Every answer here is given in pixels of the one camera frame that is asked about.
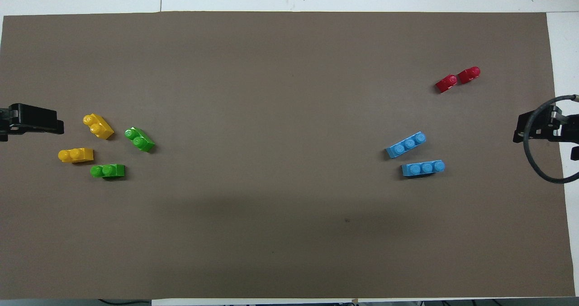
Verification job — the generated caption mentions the thin black floor cable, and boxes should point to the thin black floor cable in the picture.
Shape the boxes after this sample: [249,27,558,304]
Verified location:
[97,299,152,306]

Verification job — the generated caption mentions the red one-stud toy brick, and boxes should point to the red one-stud toy brick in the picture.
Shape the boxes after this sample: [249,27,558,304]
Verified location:
[435,74,458,94]
[457,66,481,85]

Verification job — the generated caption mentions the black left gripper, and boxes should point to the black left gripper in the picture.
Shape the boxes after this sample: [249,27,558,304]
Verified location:
[0,104,64,142]

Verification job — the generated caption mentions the blue three-stud toy brick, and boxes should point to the blue three-stud toy brick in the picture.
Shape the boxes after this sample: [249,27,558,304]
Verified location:
[402,160,446,177]
[385,131,427,159]

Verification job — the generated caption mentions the green two-stud toy brick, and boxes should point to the green two-stud toy brick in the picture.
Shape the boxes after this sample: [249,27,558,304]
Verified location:
[124,127,156,153]
[90,163,126,179]

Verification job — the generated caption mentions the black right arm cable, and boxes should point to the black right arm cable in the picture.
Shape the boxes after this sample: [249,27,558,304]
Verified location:
[523,94,579,184]

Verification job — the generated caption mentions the yellow two-stud toy brick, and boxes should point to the yellow two-stud toy brick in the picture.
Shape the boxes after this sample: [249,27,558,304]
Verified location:
[58,148,94,163]
[83,113,114,140]

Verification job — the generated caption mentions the brown table mat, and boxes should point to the brown table mat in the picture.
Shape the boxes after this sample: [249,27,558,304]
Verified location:
[0,11,576,300]

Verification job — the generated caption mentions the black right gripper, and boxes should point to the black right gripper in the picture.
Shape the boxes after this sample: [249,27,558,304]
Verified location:
[513,105,579,162]

